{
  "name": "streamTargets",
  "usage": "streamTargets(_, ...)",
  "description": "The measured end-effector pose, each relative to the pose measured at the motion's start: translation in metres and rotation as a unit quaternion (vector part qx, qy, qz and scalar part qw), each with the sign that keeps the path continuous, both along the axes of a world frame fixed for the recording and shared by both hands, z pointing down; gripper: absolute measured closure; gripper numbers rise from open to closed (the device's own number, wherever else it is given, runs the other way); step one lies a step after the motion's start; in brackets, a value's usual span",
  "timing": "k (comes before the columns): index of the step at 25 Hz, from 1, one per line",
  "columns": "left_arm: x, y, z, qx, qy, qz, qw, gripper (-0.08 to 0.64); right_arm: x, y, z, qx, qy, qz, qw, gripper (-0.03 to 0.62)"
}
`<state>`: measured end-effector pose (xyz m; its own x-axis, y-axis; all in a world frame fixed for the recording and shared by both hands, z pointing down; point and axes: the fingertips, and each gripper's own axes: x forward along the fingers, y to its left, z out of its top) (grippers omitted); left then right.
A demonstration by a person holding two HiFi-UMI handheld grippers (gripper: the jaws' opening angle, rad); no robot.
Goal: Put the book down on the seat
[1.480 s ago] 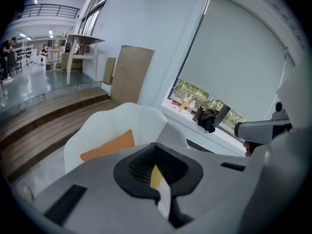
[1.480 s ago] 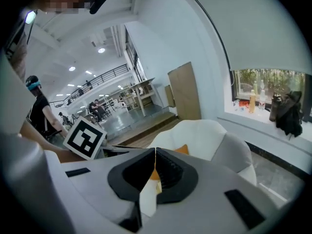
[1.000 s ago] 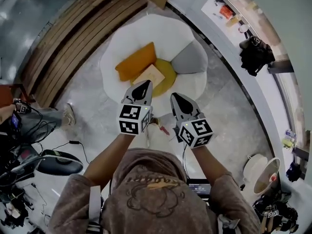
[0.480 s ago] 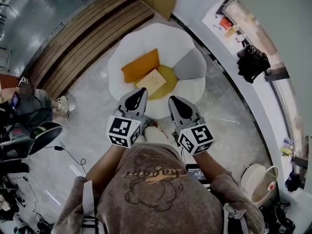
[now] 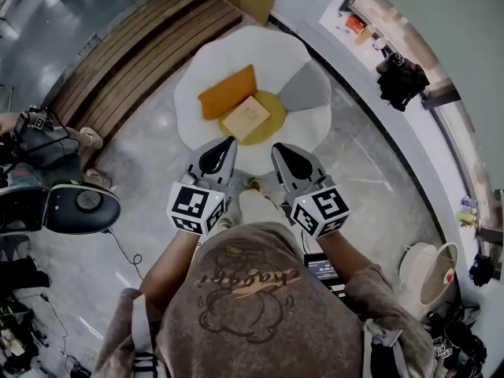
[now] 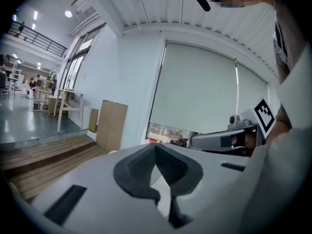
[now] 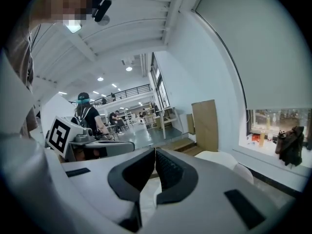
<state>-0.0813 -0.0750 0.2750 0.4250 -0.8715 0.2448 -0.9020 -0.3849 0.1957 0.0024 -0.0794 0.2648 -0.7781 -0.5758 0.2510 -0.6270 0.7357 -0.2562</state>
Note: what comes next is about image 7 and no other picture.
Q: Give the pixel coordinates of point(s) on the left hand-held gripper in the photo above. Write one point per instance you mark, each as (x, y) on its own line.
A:
(59, 135)

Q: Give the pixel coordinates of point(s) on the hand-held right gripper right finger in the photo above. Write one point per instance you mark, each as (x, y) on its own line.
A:
(207, 179)

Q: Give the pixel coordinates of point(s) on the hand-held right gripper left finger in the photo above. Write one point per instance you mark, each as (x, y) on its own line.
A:
(97, 179)

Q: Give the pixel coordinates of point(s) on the wooden step platform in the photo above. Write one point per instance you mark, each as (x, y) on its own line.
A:
(180, 145)

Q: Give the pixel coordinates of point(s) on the large cardboard panel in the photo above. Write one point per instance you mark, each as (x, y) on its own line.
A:
(204, 125)

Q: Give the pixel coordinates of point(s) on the black balcony railing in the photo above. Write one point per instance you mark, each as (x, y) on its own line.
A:
(126, 93)

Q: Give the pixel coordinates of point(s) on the small cardboard panel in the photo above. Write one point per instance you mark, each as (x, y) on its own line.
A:
(190, 123)

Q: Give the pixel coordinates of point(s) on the white table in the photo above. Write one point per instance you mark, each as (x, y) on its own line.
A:
(168, 113)

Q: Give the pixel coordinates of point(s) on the orange drink bottle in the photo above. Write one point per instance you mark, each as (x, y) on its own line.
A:
(262, 139)

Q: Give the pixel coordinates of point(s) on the white partition board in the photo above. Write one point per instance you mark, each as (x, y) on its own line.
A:
(58, 106)

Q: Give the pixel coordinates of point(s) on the black framed window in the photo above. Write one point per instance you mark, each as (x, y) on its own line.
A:
(161, 86)

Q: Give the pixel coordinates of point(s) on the yellow drink bottle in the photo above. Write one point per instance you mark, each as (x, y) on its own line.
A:
(268, 122)

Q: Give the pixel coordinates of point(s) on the brown bag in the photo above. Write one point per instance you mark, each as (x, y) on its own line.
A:
(291, 146)

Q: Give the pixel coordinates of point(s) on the rectangular ceiling light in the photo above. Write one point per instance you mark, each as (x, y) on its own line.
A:
(73, 26)

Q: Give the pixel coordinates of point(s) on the black head-mounted camera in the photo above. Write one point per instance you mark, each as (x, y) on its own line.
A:
(102, 8)

